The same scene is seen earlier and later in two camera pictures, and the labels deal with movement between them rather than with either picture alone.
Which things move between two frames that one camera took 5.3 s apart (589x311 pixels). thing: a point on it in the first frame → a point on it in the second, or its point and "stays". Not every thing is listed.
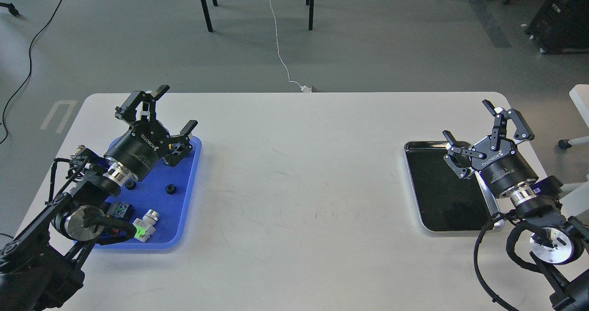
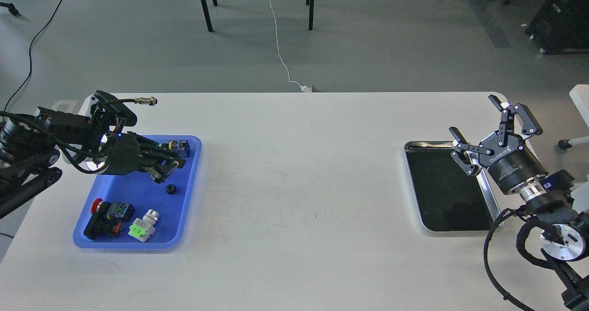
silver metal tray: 445,201 stays
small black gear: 170,189 stays
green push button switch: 176,148 stays
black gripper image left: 139,150 → 125,155
